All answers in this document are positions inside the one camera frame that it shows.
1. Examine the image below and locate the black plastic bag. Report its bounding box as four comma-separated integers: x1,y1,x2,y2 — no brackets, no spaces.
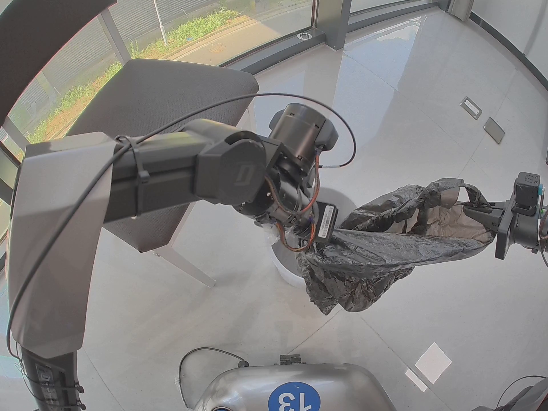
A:
297,178,497,316

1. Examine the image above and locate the white trash bin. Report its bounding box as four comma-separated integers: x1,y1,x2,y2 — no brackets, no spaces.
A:
267,187,358,290

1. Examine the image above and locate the grey chair with white legs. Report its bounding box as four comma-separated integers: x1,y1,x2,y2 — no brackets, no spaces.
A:
0,0,260,289

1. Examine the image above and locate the window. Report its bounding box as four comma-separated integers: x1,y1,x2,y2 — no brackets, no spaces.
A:
0,0,455,251

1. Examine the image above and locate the black cable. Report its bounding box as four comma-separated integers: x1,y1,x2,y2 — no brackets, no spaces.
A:
496,375,548,411
6,93,357,358
178,348,250,406

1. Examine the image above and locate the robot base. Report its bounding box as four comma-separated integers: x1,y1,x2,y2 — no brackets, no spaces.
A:
201,354,386,411

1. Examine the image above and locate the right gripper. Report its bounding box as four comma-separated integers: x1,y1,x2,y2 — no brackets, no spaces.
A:
464,199,544,260

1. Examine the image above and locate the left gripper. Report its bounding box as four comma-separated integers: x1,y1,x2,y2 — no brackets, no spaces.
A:
309,202,341,249

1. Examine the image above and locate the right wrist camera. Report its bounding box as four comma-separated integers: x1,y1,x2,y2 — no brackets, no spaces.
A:
513,172,543,216

